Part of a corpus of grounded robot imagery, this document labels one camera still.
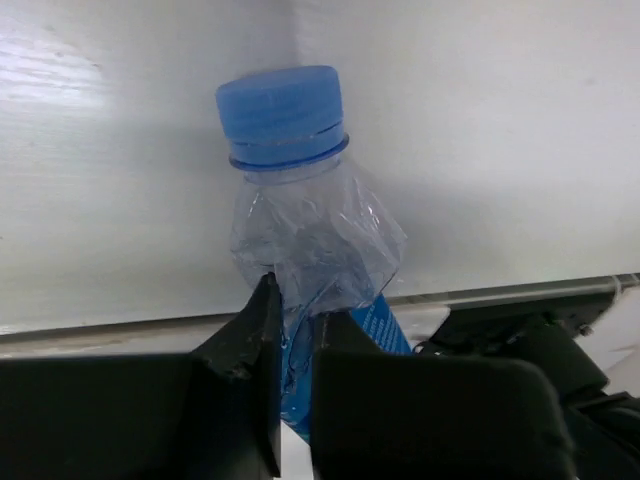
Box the blue cap crushed bottle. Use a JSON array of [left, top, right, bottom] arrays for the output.
[[215, 65, 411, 439]]

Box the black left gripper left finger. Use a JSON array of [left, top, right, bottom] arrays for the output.
[[1, 274, 282, 479]]

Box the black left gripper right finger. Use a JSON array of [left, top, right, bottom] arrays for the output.
[[310, 313, 575, 479]]

